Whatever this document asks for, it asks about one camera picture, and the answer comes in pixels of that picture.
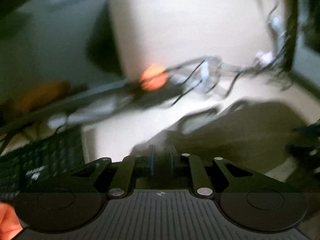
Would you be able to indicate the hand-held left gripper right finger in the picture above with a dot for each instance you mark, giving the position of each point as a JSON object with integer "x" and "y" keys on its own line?
{"x": 172, "y": 161}

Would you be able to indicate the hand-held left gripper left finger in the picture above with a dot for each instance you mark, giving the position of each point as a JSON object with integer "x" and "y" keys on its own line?
{"x": 151, "y": 161}

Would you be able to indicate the olive dotted garment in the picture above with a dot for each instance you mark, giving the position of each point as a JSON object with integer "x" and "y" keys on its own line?
{"x": 237, "y": 135}

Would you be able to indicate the person's left hand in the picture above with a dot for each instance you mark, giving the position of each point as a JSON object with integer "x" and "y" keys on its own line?
{"x": 8, "y": 220}

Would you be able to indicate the black mesh basket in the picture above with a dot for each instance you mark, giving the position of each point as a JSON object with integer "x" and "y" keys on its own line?
{"x": 45, "y": 160}

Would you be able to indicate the orange object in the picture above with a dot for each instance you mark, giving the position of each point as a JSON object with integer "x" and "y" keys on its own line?
{"x": 43, "y": 95}

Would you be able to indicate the power strip with orange switch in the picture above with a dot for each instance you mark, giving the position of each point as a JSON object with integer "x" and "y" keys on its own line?
{"x": 152, "y": 78}

